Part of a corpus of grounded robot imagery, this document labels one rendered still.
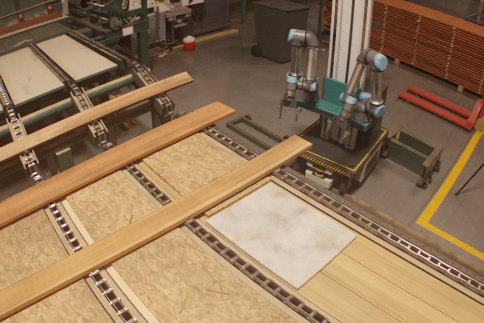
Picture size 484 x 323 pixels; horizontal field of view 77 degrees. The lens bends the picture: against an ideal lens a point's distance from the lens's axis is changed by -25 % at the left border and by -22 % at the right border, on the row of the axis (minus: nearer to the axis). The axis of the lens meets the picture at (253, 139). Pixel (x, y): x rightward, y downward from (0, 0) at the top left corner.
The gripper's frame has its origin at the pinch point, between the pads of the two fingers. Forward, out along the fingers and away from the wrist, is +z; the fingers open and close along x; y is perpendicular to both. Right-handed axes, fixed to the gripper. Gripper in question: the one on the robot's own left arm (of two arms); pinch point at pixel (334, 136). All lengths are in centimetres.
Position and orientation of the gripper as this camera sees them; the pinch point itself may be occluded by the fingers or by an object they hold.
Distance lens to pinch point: 280.8
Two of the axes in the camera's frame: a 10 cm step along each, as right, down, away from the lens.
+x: 7.0, 5.0, -5.1
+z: -3.9, 8.7, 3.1
